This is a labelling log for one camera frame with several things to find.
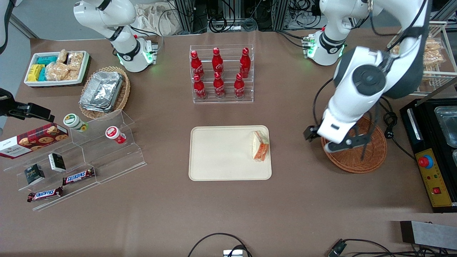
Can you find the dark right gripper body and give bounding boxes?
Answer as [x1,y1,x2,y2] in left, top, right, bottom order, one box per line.
[0,87,28,118]

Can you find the triangular sandwich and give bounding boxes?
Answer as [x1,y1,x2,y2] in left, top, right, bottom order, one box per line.
[251,130,270,162]

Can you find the round brown wicker basket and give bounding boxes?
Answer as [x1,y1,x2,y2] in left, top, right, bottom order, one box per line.
[320,114,388,174]

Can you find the oval tan wicker basket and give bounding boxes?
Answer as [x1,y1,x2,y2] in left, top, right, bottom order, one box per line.
[79,66,131,120]

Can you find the cream rectangular serving tray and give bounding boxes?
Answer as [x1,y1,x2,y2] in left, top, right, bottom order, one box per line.
[189,125,272,181]

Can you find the red tartan cookie box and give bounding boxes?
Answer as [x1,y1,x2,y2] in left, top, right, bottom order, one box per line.
[0,123,69,160]

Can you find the white rectangular snack bin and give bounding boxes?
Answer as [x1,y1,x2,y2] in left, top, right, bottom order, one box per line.
[24,51,90,87]

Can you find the green lid yogurt cup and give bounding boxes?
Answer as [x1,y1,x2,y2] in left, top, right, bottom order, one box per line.
[63,114,89,133]

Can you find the yellow snack packet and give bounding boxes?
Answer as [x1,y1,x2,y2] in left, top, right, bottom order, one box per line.
[27,64,45,82]

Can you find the small dark carton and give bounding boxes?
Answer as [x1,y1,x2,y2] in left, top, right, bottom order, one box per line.
[48,153,67,173]
[24,163,46,185]

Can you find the stack of foil trays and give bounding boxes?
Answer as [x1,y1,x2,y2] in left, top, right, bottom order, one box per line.
[79,71,124,113]

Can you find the brown Snickers bar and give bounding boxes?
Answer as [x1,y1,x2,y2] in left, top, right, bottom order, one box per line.
[27,186,64,203]
[62,167,96,186]

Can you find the black countertop machine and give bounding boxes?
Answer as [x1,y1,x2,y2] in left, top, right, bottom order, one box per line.
[399,97,457,214]

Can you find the red lid yogurt cup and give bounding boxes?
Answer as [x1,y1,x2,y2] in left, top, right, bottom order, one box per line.
[105,126,127,145]

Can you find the red cola bottle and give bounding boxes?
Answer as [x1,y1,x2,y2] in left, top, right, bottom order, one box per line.
[234,73,246,99]
[213,72,226,99]
[212,47,224,74]
[190,50,205,79]
[240,47,251,79]
[193,74,207,100]

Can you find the clear acrylic step stand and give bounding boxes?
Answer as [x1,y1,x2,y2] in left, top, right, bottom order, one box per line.
[3,110,147,212]

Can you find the clear acrylic bottle rack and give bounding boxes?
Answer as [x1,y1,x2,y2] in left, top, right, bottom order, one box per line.
[190,44,254,104]

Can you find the stainless steel pan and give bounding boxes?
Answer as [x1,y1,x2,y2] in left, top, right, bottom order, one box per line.
[433,106,457,149]

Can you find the yellow control panel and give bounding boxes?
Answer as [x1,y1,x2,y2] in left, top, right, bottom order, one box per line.
[415,148,455,208]

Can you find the beige cloth bag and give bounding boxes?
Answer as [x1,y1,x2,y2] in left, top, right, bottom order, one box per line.
[134,3,180,36]

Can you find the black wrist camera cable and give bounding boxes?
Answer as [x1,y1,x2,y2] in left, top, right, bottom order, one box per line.
[312,78,335,128]

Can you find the white wire basket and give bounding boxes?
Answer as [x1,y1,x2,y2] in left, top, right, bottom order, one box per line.
[387,21,457,97]

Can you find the black cable with plug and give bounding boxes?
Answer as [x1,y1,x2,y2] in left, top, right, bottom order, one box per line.
[328,238,457,257]

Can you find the aluminium frame post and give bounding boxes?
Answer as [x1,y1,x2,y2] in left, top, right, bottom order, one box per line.
[272,0,289,31]
[173,0,195,35]

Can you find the black cable coil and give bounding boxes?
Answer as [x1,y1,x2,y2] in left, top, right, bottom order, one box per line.
[208,15,228,33]

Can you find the black looped cable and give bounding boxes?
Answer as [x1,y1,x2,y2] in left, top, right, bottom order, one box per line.
[187,233,253,257]

